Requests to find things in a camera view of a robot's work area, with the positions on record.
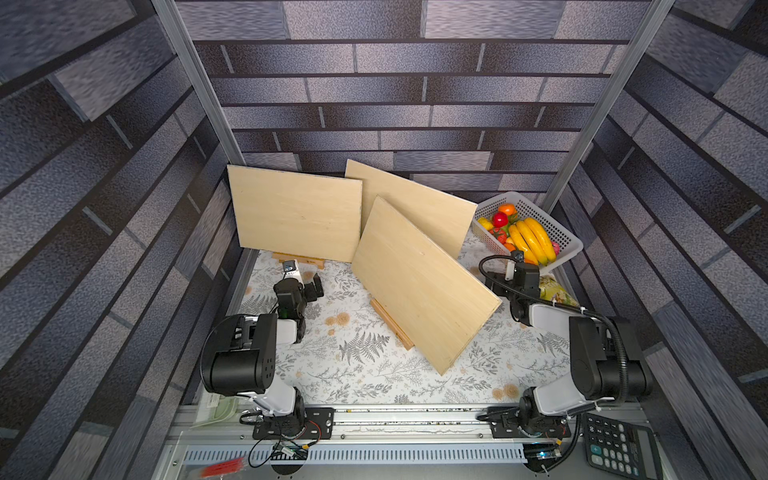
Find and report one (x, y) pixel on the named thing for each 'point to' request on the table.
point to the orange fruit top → (507, 208)
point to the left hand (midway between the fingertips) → (303, 274)
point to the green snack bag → (551, 289)
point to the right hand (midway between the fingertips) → (503, 273)
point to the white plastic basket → (569, 244)
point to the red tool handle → (229, 467)
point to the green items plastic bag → (213, 408)
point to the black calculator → (622, 449)
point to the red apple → (500, 219)
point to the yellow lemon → (486, 223)
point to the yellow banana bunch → (532, 237)
